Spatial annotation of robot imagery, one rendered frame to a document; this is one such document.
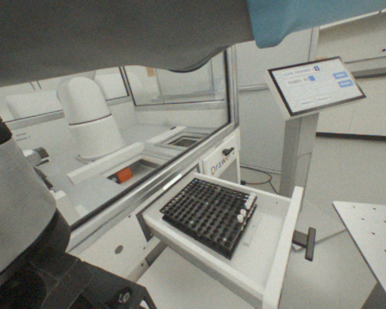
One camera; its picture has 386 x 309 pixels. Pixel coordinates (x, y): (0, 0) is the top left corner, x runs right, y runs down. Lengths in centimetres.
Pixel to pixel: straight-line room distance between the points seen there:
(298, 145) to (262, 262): 96
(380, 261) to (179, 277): 49
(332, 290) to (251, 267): 104
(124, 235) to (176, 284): 18
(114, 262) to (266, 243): 38
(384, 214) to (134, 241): 75
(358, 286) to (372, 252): 88
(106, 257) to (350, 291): 133
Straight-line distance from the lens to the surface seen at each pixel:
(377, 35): 383
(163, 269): 56
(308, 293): 140
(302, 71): 122
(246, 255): 46
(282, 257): 36
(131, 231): 49
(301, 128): 125
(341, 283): 150
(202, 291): 51
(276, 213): 55
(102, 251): 47
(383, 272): 63
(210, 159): 65
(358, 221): 72
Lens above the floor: 123
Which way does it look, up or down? 25 degrees down
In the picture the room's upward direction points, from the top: 10 degrees counter-clockwise
